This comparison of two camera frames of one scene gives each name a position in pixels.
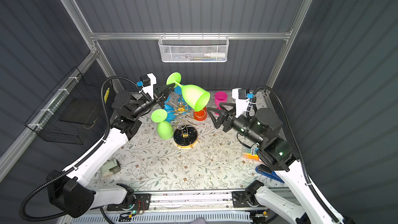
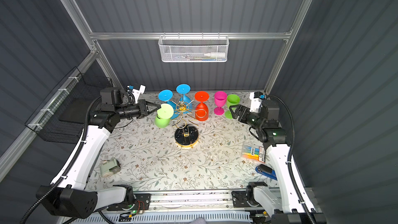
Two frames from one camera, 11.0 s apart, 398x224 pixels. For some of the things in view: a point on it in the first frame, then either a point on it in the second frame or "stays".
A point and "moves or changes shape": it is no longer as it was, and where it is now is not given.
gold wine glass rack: [185, 135] stays
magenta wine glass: [219, 97] stays
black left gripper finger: [162, 99] -> [152, 111]
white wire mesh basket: [193, 49] stays
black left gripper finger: [162, 92] -> [151, 107]
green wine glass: [197, 97] moves or changes shape
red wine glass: [201, 115] stays
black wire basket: [73, 110] stays
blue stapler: [272, 175] stays
